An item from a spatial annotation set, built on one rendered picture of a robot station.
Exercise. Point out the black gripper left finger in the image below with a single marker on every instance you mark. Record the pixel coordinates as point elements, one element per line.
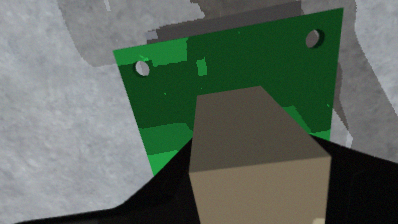
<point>167,198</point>

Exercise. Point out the green circuit board with tan handle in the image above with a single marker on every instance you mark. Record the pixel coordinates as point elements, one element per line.
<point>250,97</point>

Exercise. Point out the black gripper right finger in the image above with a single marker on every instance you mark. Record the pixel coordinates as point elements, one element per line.
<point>363,189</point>

